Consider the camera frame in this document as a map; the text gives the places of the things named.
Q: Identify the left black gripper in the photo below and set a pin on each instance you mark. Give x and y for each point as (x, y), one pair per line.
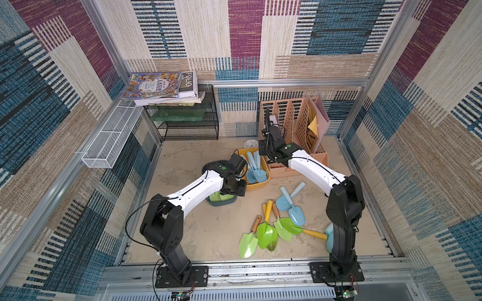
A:
(240, 191)

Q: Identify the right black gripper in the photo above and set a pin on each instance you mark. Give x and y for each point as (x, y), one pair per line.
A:
(269, 133)

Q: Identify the green shovel wooden handle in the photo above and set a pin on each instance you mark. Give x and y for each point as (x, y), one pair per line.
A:
(248, 243)
(283, 233)
(218, 197)

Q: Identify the green shovel yellow handle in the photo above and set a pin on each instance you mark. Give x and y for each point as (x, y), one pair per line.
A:
(294, 229)
(266, 234)

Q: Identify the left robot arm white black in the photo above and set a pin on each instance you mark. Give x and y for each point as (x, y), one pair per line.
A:
(163, 222)

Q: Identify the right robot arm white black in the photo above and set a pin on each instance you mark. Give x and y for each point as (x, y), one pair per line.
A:
(344, 208)

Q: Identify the dark teal storage tray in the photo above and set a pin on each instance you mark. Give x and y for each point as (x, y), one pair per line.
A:
(220, 203)

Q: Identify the white alarm clock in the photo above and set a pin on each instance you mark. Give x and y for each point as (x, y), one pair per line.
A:
(251, 143)

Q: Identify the pink desk file organizer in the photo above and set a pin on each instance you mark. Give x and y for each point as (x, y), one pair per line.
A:
(292, 117)

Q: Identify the pink folder with yellow paper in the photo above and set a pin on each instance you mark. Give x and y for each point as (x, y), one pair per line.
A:
(318, 122)

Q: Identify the green tray on shelf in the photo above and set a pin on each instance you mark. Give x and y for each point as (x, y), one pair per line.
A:
(178, 115)

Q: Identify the stack of white books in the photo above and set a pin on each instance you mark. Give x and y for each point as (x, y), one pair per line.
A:
(189, 93)

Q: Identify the colorful picture book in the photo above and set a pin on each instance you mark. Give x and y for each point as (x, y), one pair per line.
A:
(153, 85)

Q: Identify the black wire shelf rack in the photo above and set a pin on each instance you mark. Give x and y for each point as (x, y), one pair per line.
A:
(187, 122)

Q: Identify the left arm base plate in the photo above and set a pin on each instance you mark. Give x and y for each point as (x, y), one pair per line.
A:
(195, 276)

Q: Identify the white wire mesh basket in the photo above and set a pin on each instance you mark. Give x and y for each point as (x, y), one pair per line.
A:
(105, 149)

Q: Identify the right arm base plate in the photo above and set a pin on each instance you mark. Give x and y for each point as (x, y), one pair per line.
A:
(331, 273)

